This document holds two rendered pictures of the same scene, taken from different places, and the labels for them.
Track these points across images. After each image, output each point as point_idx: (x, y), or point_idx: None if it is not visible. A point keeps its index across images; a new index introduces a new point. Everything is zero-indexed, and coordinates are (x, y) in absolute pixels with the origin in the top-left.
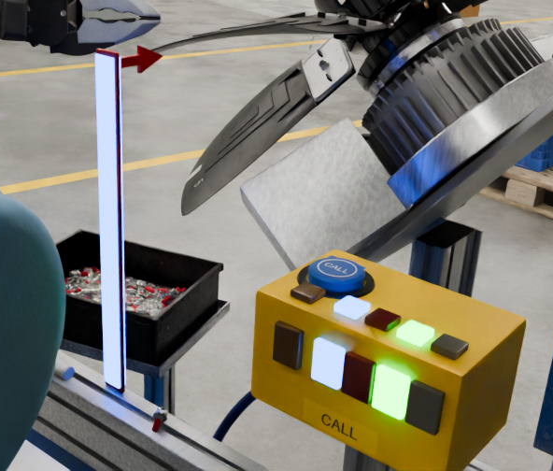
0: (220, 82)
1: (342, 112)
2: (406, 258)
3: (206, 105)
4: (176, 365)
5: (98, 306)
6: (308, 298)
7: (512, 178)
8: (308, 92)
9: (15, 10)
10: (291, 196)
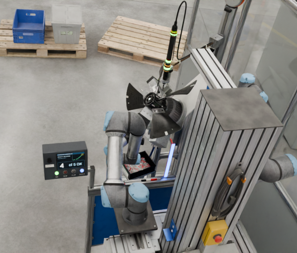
0: None
1: None
2: (38, 95)
3: None
4: (32, 165)
5: (147, 168)
6: None
7: (37, 49)
8: (147, 119)
9: (144, 140)
10: (160, 138)
